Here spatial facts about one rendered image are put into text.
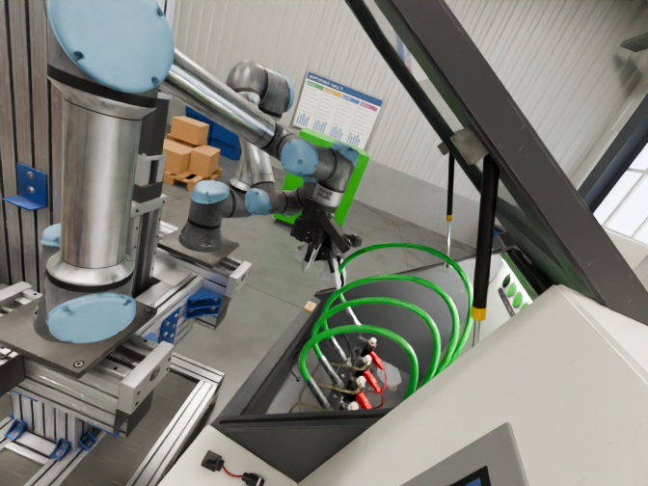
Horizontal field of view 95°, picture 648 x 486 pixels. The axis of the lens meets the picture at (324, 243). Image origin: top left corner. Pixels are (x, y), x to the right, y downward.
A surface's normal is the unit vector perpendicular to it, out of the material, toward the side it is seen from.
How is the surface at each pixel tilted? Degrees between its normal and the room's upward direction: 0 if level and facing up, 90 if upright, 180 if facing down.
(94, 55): 83
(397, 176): 90
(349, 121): 90
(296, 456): 90
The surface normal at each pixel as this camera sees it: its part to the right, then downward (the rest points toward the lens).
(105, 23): 0.66, 0.40
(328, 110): -0.17, 0.35
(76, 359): 0.34, -0.86
